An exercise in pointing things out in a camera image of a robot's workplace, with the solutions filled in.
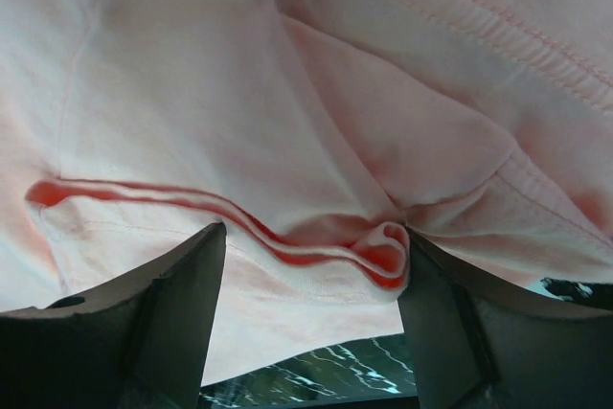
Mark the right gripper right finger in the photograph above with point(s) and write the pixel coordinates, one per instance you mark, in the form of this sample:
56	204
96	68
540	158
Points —
478	341

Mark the salmon pink t-shirt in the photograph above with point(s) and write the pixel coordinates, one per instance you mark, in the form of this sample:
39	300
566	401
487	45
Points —
321	133

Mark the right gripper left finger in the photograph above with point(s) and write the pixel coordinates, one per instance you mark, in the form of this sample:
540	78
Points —
138	341

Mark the black marble pattern mat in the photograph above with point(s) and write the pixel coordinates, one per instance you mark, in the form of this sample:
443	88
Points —
370	373

